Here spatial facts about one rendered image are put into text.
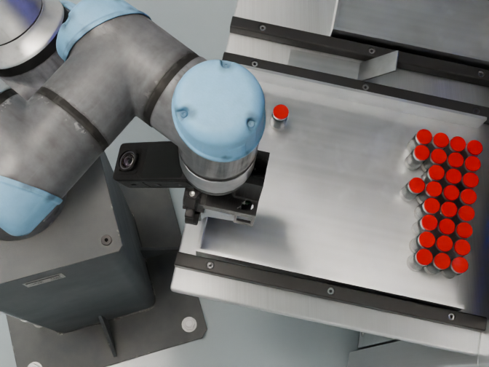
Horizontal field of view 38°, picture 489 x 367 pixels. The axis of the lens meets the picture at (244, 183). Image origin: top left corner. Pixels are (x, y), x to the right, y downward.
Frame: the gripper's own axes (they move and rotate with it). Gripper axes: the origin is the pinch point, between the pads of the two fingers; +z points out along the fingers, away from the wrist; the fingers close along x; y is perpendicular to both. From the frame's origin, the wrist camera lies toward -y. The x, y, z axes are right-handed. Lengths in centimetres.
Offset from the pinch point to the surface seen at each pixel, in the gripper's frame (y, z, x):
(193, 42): -17, 92, 66
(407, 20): 23.2, 3.3, 33.6
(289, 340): 24, 91, -7
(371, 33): 18.5, 3.3, 30.3
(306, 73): 10.4, 1.5, 21.2
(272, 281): 11.2, 1.5, -7.6
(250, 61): 2.6, 1.5, 21.3
